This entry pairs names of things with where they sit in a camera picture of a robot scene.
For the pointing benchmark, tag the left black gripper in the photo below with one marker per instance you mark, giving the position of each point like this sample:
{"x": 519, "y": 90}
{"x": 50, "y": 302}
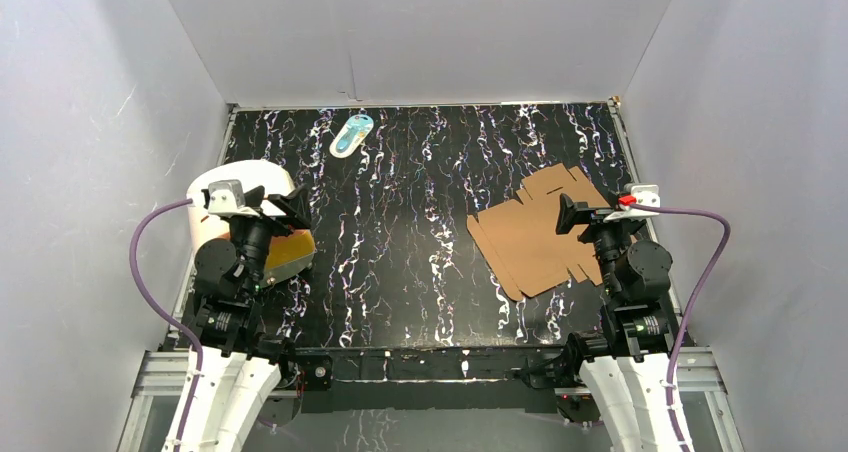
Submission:
{"x": 266, "y": 213}

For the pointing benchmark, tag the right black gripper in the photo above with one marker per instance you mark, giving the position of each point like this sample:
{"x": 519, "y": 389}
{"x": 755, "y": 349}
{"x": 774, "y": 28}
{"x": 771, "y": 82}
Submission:
{"x": 578, "y": 212}

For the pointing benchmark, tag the brown cardboard box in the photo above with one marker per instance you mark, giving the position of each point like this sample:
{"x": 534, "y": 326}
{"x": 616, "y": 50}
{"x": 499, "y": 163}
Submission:
{"x": 518, "y": 241}

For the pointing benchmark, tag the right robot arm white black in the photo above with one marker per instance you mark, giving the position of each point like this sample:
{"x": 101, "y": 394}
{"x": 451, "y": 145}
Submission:
{"x": 629, "y": 365}

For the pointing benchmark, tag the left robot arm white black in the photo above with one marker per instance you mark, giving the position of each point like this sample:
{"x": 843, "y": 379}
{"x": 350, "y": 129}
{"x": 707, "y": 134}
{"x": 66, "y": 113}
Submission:
{"x": 232, "y": 368}

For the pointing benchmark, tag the white orange round container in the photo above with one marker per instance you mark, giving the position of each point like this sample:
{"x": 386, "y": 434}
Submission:
{"x": 256, "y": 205}

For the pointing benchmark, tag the blue white blister package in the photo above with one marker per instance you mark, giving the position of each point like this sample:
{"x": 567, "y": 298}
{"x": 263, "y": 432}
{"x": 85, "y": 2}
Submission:
{"x": 351, "y": 135}

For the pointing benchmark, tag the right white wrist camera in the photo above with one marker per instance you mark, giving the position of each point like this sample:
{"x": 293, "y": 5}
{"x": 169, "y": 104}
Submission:
{"x": 639, "y": 197}

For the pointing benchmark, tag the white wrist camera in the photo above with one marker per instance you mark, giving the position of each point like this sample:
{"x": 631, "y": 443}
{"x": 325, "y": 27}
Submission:
{"x": 639, "y": 197}
{"x": 226, "y": 198}

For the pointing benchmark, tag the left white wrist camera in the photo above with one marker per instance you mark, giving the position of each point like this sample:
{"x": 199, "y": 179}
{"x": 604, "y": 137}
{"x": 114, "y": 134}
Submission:
{"x": 226, "y": 198}

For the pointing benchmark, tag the aluminium front rail frame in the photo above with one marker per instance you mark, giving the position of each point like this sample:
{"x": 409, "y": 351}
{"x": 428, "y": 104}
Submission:
{"x": 162, "y": 374}

